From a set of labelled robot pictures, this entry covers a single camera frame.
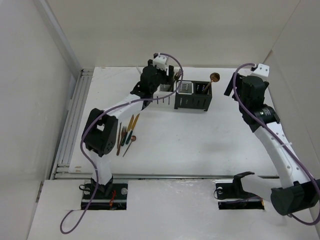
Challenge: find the copper fork short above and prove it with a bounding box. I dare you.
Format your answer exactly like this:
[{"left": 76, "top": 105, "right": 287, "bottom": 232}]
[{"left": 119, "top": 126, "right": 127, "bottom": 146}]

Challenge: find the copper knife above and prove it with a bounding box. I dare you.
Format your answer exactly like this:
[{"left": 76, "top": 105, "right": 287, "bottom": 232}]
[{"left": 116, "top": 122, "right": 122, "bottom": 156}]

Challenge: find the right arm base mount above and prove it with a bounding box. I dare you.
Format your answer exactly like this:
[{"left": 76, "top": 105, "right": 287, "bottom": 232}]
[{"left": 213, "top": 171, "right": 265, "bottom": 210}]

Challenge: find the white insert bin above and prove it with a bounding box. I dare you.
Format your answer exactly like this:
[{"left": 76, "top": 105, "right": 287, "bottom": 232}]
[{"left": 176, "top": 81, "right": 194, "bottom": 95}]

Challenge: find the small copper spoon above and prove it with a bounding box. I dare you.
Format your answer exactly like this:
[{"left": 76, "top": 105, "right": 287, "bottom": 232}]
[{"left": 123, "top": 135, "right": 137, "bottom": 157}]

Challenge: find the black fork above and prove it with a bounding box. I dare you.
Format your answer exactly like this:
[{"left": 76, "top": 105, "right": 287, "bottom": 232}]
[{"left": 173, "top": 68, "right": 182, "bottom": 82}]

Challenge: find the white utensil caddy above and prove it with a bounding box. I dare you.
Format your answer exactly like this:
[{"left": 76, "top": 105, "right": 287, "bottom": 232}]
[{"left": 149, "top": 86, "right": 176, "bottom": 109}]

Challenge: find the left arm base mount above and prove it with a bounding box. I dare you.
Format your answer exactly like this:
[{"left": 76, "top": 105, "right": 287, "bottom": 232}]
[{"left": 79, "top": 182, "right": 128, "bottom": 211}]

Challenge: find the black utensil caddy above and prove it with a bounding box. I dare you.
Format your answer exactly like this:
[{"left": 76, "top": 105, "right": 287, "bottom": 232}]
[{"left": 174, "top": 88, "right": 212, "bottom": 112}]

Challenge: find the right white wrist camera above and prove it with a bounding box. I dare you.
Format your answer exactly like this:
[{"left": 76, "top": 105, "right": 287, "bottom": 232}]
[{"left": 251, "top": 63, "right": 270, "bottom": 78}]

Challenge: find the aluminium rail frame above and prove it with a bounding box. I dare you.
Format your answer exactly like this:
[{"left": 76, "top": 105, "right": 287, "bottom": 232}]
[{"left": 48, "top": 68, "right": 94, "bottom": 180}]

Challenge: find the grey insert bin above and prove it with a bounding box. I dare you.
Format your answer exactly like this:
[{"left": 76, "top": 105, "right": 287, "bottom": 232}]
[{"left": 159, "top": 84, "right": 174, "bottom": 92}]

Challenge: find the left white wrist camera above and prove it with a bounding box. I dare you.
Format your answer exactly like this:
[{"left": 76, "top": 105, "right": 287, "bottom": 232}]
[{"left": 152, "top": 53, "right": 168, "bottom": 71}]

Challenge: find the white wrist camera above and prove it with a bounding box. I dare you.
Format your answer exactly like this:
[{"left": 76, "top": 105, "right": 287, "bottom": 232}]
[
  {"left": 251, "top": 63, "right": 270, "bottom": 78},
  {"left": 152, "top": 53, "right": 168, "bottom": 71}
]

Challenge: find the gold knife green handle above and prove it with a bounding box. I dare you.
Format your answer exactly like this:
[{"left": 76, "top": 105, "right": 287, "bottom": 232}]
[{"left": 121, "top": 115, "right": 134, "bottom": 146}]

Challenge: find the large copper spoon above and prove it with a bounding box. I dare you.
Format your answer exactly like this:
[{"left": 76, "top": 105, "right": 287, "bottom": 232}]
[{"left": 203, "top": 72, "right": 220, "bottom": 94}]

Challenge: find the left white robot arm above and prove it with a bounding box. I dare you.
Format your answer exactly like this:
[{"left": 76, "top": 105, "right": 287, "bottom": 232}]
[{"left": 80, "top": 53, "right": 174, "bottom": 199}]

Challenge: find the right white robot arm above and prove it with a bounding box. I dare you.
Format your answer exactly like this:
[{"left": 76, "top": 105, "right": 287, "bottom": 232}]
[{"left": 224, "top": 72, "right": 320, "bottom": 217}]

